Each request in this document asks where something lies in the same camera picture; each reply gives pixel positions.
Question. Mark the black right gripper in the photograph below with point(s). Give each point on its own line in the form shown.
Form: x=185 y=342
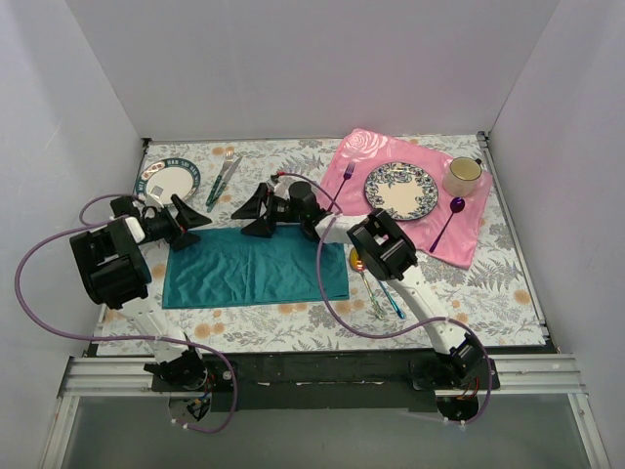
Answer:
x=270 y=209

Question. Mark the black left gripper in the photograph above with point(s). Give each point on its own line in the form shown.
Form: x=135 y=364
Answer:
x=172 y=223

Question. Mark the teal cloth napkin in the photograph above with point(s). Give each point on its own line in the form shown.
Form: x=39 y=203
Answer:
x=226 y=268

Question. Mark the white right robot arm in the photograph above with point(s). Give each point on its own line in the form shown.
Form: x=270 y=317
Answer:
x=389 y=255

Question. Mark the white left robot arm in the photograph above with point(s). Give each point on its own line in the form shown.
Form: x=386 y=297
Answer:
x=114 y=272

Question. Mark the green rimmed white plate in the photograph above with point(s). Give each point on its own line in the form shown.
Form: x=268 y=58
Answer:
x=175 y=175

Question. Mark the purple metallic fork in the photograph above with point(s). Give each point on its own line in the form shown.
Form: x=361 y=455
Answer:
x=348 y=173

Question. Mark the iridescent gold spoon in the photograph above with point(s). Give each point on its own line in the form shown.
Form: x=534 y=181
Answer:
x=358 y=266

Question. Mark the blue floral white plate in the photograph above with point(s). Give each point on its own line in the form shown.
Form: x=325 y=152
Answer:
x=405 y=191

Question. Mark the iridescent blue fork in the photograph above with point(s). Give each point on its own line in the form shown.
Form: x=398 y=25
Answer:
x=399 y=312

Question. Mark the purple metallic spoon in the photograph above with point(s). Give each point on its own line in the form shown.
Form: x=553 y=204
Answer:
x=456 y=205

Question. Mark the cream ceramic mug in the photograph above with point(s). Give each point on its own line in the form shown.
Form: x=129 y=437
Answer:
x=462 y=176

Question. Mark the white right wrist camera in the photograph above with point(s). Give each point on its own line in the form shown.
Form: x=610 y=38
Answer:
x=278 y=184

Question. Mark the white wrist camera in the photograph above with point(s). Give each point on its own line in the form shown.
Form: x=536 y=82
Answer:
x=278 y=184
x=158 y=193

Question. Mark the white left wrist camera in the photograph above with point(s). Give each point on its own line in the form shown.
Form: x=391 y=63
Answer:
x=158 y=193

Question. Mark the green handled knife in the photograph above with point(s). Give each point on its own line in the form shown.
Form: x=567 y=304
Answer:
x=224 y=184

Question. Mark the green handled fork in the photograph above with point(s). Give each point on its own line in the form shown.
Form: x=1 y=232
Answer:
x=225 y=167

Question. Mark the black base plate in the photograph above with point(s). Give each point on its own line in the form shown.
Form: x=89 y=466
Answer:
x=370 y=379

